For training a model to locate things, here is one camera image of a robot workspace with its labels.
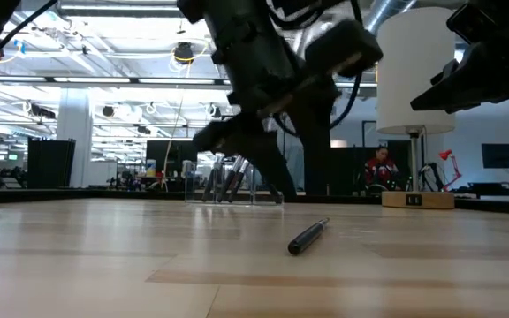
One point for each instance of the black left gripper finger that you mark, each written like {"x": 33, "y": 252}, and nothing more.
{"x": 316, "y": 146}
{"x": 241, "y": 137}

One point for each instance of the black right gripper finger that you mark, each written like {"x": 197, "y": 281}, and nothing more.
{"x": 455, "y": 66}
{"x": 466, "y": 93}

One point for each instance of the thick round powder brush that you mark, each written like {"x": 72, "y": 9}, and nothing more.
{"x": 230, "y": 174}

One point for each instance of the black partition panel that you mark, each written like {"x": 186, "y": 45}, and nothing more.
{"x": 347, "y": 172}

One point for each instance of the white shade wooden base lamp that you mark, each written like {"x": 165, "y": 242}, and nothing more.
{"x": 413, "y": 66}

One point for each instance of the red desk lamp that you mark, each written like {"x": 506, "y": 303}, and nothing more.
{"x": 445, "y": 154}

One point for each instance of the clear acrylic brush organizer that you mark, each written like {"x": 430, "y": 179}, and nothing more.
{"x": 197, "y": 185}

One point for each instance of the person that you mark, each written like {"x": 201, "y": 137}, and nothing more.
{"x": 380, "y": 170}

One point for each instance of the black tripod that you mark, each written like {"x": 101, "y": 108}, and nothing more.
{"x": 431, "y": 174}

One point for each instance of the black office desk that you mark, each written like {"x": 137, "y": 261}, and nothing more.
{"x": 502, "y": 185}

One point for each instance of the black ceiling device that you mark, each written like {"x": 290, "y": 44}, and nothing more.
{"x": 184, "y": 52}

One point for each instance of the white building column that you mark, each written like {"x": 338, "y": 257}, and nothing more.
{"x": 74, "y": 146}

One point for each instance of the black cabinet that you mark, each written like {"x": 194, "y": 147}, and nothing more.
{"x": 51, "y": 163}

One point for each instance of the silver ceiling duct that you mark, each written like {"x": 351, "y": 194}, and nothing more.
{"x": 387, "y": 11}

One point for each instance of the dark wall monitor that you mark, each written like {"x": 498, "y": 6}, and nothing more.
{"x": 499, "y": 155}

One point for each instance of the black aluminium table frame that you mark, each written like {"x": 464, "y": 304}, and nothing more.
{"x": 82, "y": 195}

